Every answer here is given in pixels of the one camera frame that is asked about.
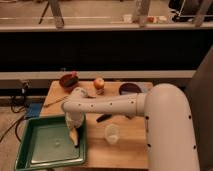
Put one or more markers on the red bowl with utensil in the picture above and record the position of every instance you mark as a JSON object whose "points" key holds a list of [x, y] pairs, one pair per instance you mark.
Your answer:
{"points": [[69, 80]]}

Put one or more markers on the black handled knife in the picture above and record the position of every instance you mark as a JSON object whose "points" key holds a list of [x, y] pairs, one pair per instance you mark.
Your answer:
{"points": [[103, 117]]}

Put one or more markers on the green plastic tray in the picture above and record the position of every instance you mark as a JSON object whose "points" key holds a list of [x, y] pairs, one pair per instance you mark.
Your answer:
{"points": [[46, 144]]}

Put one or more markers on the blue power box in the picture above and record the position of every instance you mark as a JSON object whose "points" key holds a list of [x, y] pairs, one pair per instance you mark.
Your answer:
{"points": [[33, 111]]}

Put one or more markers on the wooden stick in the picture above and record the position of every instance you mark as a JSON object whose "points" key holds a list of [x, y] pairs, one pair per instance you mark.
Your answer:
{"points": [[54, 102]]}

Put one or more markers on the red yellow apple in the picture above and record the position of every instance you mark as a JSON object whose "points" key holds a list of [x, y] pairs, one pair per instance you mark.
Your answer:
{"points": [[99, 83]]}

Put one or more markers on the dark bowl with blue sponge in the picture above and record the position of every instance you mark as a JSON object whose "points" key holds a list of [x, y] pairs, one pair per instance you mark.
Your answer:
{"points": [[127, 88]]}

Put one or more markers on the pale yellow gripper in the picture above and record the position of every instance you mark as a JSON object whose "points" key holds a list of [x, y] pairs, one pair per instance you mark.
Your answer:
{"points": [[74, 124]]}

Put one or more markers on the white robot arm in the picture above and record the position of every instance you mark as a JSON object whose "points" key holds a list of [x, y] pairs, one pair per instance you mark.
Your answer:
{"points": [[169, 126]]}

